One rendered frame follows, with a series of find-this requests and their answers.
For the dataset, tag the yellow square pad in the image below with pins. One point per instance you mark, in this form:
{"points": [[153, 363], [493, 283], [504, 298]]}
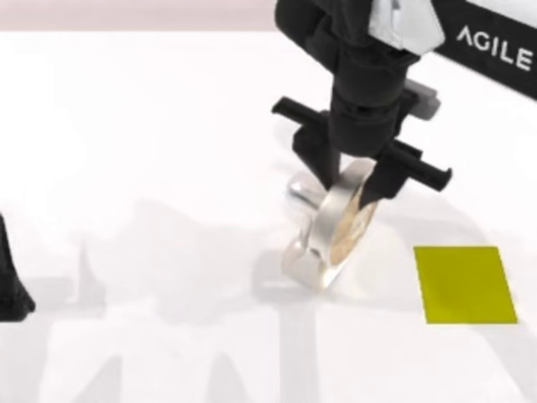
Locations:
{"points": [[465, 285]]}

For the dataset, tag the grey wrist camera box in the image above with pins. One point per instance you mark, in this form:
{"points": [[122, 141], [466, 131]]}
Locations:
{"points": [[423, 100]]}

